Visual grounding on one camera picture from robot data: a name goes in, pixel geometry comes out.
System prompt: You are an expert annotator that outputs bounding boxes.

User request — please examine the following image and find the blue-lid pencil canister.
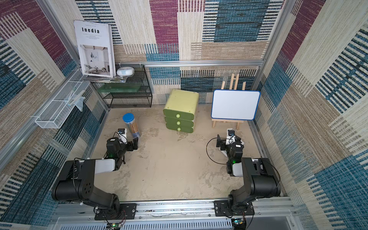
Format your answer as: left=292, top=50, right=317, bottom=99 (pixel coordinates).
left=122, top=113, right=140, bottom=138

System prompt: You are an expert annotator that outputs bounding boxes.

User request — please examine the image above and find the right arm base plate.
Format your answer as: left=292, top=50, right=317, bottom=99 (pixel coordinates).
left=213, top=200, right=255, bottom=218

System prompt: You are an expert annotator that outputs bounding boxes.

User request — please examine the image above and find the Inedia magazine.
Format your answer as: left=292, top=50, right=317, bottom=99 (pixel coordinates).
left=74, top=20, right=116, bottom=78

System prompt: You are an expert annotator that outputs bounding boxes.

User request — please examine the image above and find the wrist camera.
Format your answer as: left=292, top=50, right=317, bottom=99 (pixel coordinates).
left=226, top=129, right=236, bottom=145
left=117, top=128, right=127, bottom=144

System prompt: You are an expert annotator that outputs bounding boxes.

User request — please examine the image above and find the white oval case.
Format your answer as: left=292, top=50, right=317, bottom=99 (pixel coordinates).
left=117, top=67, right=135, bottom=77

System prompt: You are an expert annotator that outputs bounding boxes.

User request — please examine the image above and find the black wire shelf rack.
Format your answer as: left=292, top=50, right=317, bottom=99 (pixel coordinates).
left=91, top=65, right=153, bottom=109

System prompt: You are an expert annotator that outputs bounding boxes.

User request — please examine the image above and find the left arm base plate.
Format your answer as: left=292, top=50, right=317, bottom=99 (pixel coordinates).
left=94, top=203, right=137, bottom=220

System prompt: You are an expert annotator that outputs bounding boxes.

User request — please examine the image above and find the green three-drawer cabinet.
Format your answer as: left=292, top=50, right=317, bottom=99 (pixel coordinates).
left=163, top=89, right=199, bottom=133

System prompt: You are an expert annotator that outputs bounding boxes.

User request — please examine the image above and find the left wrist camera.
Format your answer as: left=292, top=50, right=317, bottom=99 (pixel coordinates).
left=117, top=128, right=127, bottom=144

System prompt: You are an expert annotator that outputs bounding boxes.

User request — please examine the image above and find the white calculator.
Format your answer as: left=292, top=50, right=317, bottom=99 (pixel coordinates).
left=221, top=149, right=228, bottom=158

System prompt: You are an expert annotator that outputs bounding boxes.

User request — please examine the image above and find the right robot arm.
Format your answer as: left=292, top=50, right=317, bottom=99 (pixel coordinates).
left=214, top=135, right=281, bottom=218

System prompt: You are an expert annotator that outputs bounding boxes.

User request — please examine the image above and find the green sheet on shelf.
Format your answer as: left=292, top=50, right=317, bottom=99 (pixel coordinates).
left=97, top=83, right=141, bottom=93

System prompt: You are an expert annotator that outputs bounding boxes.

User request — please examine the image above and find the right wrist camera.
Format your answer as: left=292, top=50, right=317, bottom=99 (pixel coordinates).
left=226, top=129, right=236, bottom=145

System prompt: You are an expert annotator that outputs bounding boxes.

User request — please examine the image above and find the small whiteboard on easel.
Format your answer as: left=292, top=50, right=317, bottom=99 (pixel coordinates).
left=211, top=73, right=261, bottom=130

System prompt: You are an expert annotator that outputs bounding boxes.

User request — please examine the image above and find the white wire basket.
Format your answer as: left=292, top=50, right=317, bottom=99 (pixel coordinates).
left=35, top=81, right=89, bottom=129

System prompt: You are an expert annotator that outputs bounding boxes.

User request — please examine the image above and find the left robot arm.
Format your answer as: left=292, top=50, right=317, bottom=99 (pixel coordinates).
left=51, top=137, right=139, bottom=221

